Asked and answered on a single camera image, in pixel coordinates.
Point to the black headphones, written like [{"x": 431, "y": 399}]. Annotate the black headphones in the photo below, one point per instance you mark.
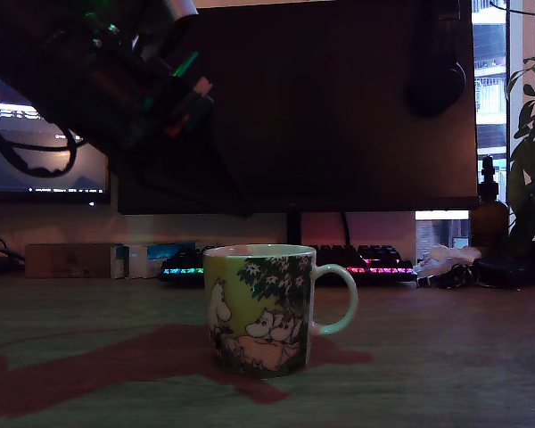
[{"x": 437, "y": 89}]

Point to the lit computer monitor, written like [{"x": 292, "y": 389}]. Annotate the lit computer monitor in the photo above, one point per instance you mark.
[{"x": 27, "y": 178}]

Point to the brown cardboard box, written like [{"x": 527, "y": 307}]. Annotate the brown cardboard box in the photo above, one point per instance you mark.
[{"x": 67, "y": 260}]

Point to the blue and white box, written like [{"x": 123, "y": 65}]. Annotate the blue and white box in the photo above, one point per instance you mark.
[{"x": 139, "y": 263}]

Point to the black wallet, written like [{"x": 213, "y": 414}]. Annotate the black wallet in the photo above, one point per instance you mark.
[{"x": 504, "y": 269}]

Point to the black monitor stand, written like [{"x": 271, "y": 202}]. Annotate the black monitor stand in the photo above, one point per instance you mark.
[{"x": 294, "y": 227}]

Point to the amber pump bottle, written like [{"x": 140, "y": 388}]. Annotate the amber pump bottle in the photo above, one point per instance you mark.
[{"x": 489, "y": 218}]

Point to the black backlit keyboard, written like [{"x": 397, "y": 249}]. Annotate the black backlit keyboard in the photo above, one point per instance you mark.
[{"x": 374, "y": 263}]

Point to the large dark computer monitor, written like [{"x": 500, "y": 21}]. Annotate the large dark computer monitor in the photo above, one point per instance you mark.
[{"x": 339, "y": 134}]

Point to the black bunch of keys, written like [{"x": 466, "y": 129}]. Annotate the black bunch of keys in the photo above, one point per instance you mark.
[{"x": 455, "y": 276}]

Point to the crumpled white tissue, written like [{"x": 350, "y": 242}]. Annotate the crumpled white tissue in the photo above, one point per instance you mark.
[{"x": 446, "y": 256}]

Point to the green cartoon print mug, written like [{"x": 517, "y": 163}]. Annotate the green cartoon print mug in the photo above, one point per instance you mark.
[{"x": 267, "y": 312}]

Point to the white box teal stripe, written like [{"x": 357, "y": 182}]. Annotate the white box teal stripe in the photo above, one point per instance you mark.
[{"x": 118, "y": 263}]

